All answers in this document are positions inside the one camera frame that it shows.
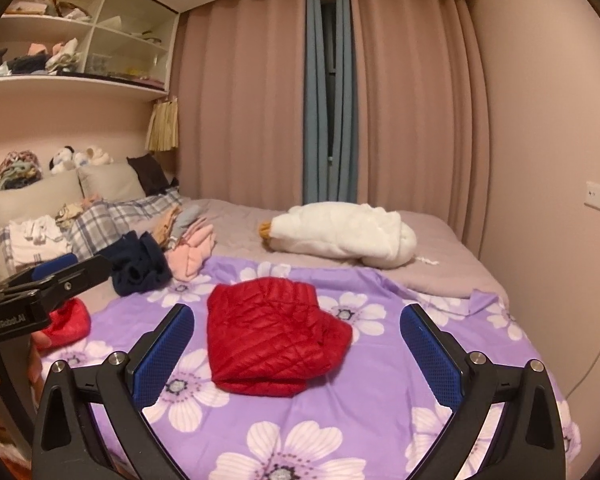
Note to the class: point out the white wall shelf unit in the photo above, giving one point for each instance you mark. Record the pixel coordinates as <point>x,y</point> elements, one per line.
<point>70,87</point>

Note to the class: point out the dark brown pillow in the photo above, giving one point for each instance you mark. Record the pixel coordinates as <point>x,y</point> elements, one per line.
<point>150,172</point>

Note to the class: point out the dark window pane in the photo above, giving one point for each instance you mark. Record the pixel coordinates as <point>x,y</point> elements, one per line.
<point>329,60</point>

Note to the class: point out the grey plaid pillow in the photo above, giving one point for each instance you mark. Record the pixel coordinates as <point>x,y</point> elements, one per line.
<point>110,220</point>

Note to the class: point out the bed with beige sheet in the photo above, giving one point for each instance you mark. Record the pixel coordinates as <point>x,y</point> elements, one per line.
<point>240,230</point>

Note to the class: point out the folded red down jacket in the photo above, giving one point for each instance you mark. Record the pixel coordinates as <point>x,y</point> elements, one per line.
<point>67,325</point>

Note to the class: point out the purple floral bed sheet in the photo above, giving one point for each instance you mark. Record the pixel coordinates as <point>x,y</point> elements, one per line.
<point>370,435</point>

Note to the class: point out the white goose plush toy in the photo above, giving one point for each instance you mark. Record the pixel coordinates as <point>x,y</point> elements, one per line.
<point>345,235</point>

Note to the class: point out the patterned cloth bundle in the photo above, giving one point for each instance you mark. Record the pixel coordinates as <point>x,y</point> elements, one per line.
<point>17,170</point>

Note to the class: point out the grey-green folded garment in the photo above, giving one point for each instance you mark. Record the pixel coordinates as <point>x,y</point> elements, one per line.
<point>186,217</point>

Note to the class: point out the navy blue garment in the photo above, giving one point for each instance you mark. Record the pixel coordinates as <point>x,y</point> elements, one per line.
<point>140,265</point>

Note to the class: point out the cream printed garment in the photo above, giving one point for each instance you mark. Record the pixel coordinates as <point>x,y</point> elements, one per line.
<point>70,212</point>

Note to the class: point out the white clothes pile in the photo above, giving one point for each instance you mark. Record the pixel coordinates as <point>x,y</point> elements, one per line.
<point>35,240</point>

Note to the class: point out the tan folded clothes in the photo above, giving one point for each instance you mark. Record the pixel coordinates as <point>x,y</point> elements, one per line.
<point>166,227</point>

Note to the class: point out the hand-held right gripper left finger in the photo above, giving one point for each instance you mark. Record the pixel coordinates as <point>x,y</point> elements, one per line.
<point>162,355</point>

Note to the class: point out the pink folded clothes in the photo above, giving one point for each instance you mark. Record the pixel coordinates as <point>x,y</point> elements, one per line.
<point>192,255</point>

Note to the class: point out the pile of assorted small garments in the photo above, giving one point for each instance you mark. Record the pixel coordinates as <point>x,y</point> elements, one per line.
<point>55,57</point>

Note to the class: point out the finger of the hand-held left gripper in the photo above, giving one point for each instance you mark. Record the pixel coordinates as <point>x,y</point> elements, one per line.
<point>55,266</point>
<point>87,275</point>

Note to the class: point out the beige headboard cushion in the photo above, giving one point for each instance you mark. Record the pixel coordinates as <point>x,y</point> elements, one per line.
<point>110,180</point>
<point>35,195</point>

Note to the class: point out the white and black plush dog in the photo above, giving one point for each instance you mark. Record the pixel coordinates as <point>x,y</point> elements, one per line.
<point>62,160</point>

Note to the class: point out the red down jacket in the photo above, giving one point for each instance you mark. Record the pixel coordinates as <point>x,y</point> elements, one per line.
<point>270,335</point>
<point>67,325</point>

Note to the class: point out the person's left hand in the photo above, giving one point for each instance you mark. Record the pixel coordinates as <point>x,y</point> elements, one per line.
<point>40,342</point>

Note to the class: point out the pale folded clothes stack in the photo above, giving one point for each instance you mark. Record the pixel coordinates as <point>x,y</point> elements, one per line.
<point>45,7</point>

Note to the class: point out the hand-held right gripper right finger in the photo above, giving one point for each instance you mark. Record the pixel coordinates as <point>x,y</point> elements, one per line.
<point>430,355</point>

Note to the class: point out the pink curtain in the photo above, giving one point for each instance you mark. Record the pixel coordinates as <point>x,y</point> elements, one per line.
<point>240,100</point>
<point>415,110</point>

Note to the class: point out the blue curtain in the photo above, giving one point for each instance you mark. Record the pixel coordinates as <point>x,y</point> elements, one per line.
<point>312,110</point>
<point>347,110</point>

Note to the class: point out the pleated beige hanging shade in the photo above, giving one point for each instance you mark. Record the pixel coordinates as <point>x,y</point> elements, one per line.
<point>161,127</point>

